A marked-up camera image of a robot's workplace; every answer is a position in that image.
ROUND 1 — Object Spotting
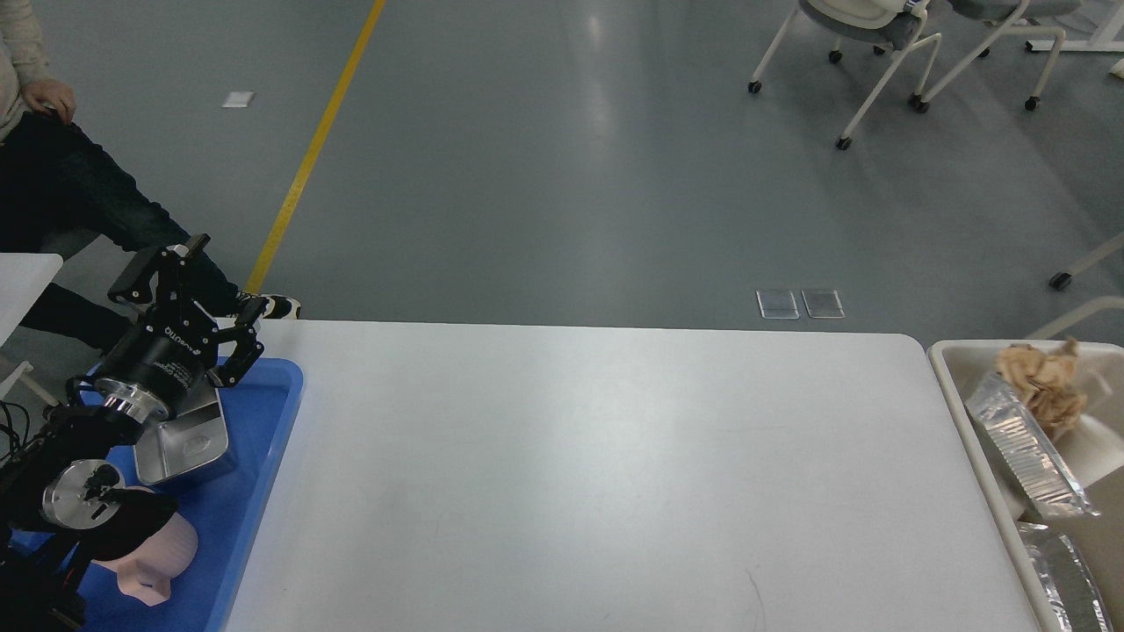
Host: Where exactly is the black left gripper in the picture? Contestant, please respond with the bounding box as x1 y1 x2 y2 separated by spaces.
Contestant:
92 233 268 419

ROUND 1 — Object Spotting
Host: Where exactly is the stainless steel rectangular tray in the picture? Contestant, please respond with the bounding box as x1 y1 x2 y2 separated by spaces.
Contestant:
133 381 237 491

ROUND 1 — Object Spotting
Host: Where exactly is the pink mug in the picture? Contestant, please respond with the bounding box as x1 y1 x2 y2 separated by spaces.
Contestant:
93 513 199 607

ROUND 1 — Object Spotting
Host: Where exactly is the brown paper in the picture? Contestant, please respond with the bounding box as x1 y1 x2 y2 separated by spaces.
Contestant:
995 337 1088 442

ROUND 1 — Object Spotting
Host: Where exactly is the aluminium foil tray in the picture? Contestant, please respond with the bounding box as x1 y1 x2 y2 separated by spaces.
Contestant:
964 372 1100 520

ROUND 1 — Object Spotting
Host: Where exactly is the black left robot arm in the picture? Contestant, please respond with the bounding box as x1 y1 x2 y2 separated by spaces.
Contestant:
1 233 268 631

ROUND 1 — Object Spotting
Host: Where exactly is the person's hand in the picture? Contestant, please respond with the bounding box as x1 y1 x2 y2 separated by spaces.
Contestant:
22 79 78 126

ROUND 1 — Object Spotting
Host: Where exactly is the blue plastic tray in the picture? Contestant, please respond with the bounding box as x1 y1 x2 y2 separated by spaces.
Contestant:
79 356 303 631

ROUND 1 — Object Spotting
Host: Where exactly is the white side table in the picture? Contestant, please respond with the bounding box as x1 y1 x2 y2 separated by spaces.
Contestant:
1 252 64 346

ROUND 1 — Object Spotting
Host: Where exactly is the seated person in jeans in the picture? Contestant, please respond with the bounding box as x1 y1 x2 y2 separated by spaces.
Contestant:
1 1 301 353

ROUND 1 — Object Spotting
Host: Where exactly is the clear floor plate left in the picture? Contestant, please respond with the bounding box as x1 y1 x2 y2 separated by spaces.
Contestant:
755 289 803 320

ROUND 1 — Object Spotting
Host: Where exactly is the white chair left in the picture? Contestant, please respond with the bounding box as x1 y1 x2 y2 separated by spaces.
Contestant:
747 0 943 152

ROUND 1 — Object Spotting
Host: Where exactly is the white chair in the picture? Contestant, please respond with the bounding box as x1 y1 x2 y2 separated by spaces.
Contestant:
910 0 1124 114
747 0 943 152

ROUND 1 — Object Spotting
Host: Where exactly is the white chair base right edge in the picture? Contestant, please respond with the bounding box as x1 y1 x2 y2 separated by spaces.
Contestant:
1026 231 1124 341

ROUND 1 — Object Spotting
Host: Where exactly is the white chair right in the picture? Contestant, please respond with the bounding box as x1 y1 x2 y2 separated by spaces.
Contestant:
910 0 1124 114

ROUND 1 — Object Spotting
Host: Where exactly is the foil tray inside bin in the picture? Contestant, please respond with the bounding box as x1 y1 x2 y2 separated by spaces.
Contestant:
1016 521 1113 631

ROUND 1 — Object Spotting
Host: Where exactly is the cream plastic bin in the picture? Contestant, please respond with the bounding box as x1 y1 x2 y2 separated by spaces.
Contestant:
927 340 1121 631

